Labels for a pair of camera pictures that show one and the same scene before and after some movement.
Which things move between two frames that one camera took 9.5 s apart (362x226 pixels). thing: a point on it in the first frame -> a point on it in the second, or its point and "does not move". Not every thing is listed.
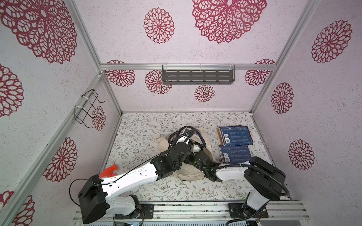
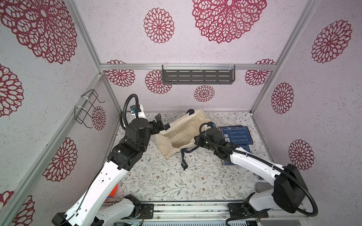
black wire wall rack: x=85 y=109 does not move
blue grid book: x=236 y=135 does not move
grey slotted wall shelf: x=199 y=74 does not move
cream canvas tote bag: x=185 y=172 -> x=181 y=134
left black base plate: x=146 y=212 does not move
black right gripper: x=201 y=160 -> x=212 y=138
